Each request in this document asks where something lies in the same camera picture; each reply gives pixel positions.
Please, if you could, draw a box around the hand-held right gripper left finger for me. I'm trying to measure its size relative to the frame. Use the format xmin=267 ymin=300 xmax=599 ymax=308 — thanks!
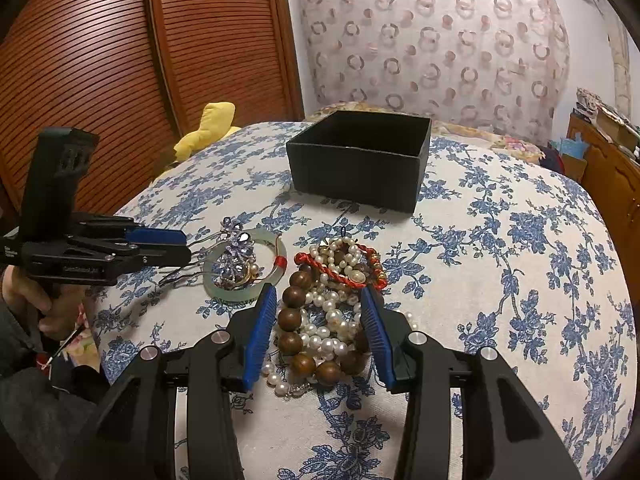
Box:
xmin=57 ymin=283 xmax=279 ymax=480

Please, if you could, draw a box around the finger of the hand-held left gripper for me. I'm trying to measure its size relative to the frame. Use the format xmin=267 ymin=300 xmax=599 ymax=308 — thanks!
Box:
xmin=72 ymin=212 xmax=187 ymax=248
xmin=107 ymin=242 xmax=193 ymax=287

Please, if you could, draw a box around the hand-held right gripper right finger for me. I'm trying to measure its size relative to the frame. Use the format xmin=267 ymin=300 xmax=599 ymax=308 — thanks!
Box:
xmin=359 ymin=286 xmax=584 ymax=480

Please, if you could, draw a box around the brown wooden bead bracelet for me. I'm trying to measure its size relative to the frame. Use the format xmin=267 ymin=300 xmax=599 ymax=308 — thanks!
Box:
xmin=276 ymin=260 xmax=374 ymax=387

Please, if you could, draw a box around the white pearl necklace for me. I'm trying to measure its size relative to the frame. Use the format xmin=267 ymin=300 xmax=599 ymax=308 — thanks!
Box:
xmin=260 ymin=237 xmax=422 ymax=399

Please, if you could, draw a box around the pale green jade bangle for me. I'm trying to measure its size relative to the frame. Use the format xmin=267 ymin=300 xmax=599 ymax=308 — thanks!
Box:
xmin=202 ymin=228 xmax=289 ymax=304

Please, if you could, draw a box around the crystal flower brooch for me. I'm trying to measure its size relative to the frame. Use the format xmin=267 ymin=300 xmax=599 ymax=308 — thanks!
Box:
xmin=214 ymin=216 xmax=262 ymax=287

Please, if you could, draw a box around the red braided bracelet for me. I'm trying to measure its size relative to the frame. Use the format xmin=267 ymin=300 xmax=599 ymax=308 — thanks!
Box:
xmin=293 ymin=243 xmax=389 ymax=291

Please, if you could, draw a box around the black jewelry box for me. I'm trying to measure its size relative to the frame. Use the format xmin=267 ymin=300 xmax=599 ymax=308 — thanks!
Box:
xmin=286 ymin=110 xmax=433 ymax=214

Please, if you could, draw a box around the person's left forearm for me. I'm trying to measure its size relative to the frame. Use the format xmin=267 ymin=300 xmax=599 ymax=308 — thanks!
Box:
xmin=0 ymin=305 xmax=108 ymax=480

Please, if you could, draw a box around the person's left hand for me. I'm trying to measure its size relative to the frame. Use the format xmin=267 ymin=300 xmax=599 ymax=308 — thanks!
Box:
xmin=0 ymin=265 xmax=87 ymax=342

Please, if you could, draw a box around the yellow plush toy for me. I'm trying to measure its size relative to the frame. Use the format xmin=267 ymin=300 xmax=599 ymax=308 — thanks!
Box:
xmin=173 ymin=102 xmax=242 ymax=164

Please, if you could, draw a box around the blue floral tablecloth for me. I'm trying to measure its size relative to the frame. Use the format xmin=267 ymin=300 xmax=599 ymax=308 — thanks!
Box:
xmin=92 ymin=121 xmax=637 ymax=480

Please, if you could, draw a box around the brown slatted wooden wardrobe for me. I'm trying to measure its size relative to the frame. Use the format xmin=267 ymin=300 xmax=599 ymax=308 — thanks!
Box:
xmin=0 ymin=0 xmax=306 ymax=213

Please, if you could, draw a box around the floral bed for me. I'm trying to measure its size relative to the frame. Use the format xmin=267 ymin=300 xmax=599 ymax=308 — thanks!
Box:
xmin=304 ymin=104 xmax=547 ymax=163

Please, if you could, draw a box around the dark blue blanket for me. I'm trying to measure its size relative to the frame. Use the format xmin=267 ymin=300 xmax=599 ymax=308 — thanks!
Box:
xmin=538 ymin=144 xmax=569 ymax=177

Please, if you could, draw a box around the blue paper gift bag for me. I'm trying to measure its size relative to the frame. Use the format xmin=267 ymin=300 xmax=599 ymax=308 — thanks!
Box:
xmin=547 ymin=130 xmax=589 ymax=183

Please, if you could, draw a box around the wooden sideboard cabinet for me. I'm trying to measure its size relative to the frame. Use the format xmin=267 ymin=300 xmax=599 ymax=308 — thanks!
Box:
xmin=565 ymin=112 xmax=640 ymax=243

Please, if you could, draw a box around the sheer circle-patterned curtain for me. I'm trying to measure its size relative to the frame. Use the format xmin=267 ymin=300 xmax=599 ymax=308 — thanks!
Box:
xmin=294 ymin=0 xmax=572 ymax=146

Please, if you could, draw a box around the cardboard box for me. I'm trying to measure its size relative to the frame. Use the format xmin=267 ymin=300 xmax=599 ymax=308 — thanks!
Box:
xmin=595 ymin=107 xmax=640 ymax=148

